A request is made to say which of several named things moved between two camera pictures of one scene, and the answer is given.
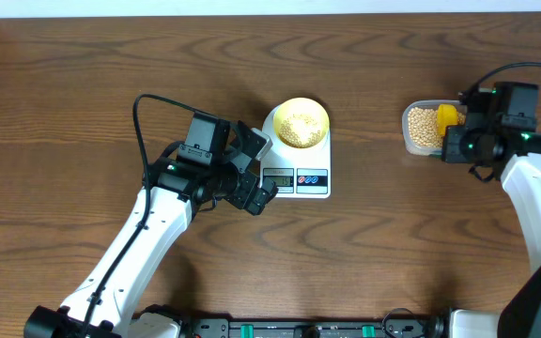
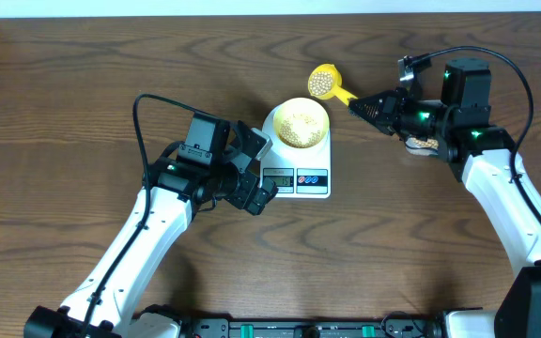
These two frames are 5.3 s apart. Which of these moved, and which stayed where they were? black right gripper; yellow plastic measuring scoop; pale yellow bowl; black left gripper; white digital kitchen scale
Moved: yellow plastic measuring scoop; black right gripper
Stayed: pale yellow bowl; black left gripper; white digital kitchen scale
